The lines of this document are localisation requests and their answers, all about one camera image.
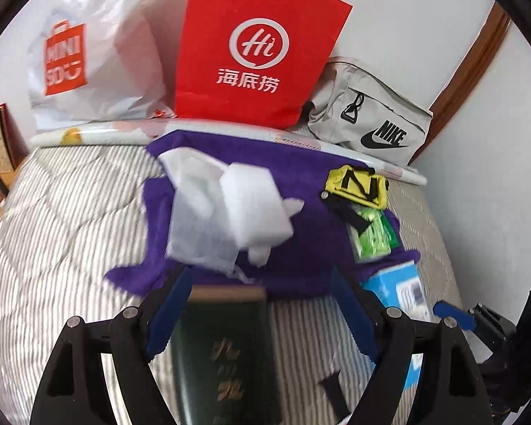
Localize blue tissue pack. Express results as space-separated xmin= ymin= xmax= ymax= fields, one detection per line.
xmin=363 ymin=260 xmax=430 ymax=390

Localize translucent white plastic packet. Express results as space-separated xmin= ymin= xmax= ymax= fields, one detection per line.
xmin=166 ymin=186 xmax=249 ymax=275

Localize grey sling bag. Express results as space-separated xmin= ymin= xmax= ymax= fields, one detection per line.
xmin=305 ymin=57 xmax=434 ymax=166

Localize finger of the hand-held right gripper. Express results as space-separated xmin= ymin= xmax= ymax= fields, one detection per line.
xmin=433 ymin=301 xmax=479 ymax=332

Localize white printed paper roll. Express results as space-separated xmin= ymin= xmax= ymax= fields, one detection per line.
xmin=30 ymin=123 xmax=428 ymax=185

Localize purple towel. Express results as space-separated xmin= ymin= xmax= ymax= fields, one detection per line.
xmin=104 ymin=130 xmax=421 ymax=299

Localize white plastic shopping bag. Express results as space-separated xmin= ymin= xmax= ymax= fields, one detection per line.
xmin=27 ymin=0 xmax=191 ymax=134

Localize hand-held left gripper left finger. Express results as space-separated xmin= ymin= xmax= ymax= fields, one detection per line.
xmin=29 ymin=266 xmax=193 ymax=425

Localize yellow pouch with black strap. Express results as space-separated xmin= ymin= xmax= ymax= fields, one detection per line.
xmin=321 ymin=165 xmax=389 ymax=235

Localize dark green tin box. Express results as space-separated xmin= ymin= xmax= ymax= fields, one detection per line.
xmin=170 ymin=285 xmax=281 ymax=425

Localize green tissue pack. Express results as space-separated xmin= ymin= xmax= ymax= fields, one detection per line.
xmin=347 ymin=206 xmax=401 ymax=263

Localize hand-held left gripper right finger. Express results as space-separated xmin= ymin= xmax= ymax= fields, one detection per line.
xmin=330 ymin=268 xmax=492 ymax=425

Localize brown wooden door frame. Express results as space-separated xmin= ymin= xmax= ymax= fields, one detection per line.
xmin=427 ymin=0 xmax=512 ymax=164

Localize white foam packing pieces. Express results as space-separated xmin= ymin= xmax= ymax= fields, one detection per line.
xmin=219 ymin=161 xmax=305 ymax=268

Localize red paper bag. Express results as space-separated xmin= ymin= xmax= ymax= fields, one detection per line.
xmin=175 ymin=0 xmax=353 ymax=131

